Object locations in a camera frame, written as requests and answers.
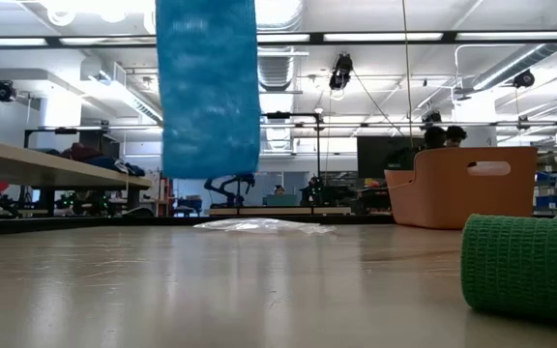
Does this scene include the blue elastic bandage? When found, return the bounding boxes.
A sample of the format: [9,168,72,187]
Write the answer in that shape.
[155,0,262,180]

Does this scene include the orange plastic bin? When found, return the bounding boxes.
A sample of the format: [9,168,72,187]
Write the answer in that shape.
[383,146,540,231]

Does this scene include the green elastic bandage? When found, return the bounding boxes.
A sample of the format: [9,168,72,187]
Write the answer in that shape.
[460,207,557,326]

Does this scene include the teal box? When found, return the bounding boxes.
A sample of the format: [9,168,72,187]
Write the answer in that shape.
[264,193,299,208]

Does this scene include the long wooden table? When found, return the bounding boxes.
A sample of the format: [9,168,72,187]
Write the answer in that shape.
[204,206,352,218]

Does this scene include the clear plastic bag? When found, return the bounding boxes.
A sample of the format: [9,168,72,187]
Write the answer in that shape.
[193,217,337,237]

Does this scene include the large black screen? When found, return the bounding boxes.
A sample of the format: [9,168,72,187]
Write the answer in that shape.
[356,136,427,180]

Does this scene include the dark clothes pile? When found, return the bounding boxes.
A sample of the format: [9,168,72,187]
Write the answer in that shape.
[60,142,147,178]

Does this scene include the wooden workbench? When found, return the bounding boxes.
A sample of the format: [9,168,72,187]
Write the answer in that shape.
[0,134,153,217]

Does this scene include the thin black station frame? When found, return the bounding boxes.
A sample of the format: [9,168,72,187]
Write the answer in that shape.
[260,112,322,214]
[23,126,115,151]

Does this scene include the black ceiling camera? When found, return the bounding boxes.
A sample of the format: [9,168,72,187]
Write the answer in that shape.
[329,52,355,92]

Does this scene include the black frame beam with lights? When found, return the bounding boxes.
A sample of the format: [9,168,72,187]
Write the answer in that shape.
[0,29,557,49]

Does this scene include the thin hanging cable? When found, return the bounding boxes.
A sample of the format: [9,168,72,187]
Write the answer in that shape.
[400,0,414,146]

